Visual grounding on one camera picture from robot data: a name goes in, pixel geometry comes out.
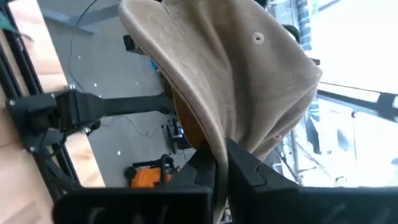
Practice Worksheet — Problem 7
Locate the orange black tool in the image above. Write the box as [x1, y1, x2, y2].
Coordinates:
[123, 153, 181, 190]

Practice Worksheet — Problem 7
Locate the black box with blue light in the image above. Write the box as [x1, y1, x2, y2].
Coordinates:
[160, 116, 192, 152]

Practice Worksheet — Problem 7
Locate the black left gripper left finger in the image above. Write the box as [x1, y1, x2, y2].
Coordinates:
[52, 140, 218, 224]

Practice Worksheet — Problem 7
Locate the small black device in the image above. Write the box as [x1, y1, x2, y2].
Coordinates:
[122, 33, 149, 56]

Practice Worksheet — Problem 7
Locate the long black floor cable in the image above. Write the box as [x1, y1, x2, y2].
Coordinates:
[67, 0, 105, 94]

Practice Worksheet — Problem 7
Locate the beige corduroy cap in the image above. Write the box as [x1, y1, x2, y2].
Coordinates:
[118, 0, 323, 224]

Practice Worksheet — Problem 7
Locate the black edge clamp mount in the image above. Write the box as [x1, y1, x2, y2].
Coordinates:
[5, 88, 175, 154]

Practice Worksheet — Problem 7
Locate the black aluminium table frame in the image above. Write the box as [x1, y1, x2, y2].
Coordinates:
[0, 0, 83, 202]

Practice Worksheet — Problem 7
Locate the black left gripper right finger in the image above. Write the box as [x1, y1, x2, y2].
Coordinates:
[225, 138, 398, 224]

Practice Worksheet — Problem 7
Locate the black metal beam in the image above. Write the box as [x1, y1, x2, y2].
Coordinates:
[315, 88, 398, 124]

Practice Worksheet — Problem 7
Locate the grey desk foot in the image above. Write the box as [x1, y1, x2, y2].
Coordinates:
[39, 4, 121, 35]

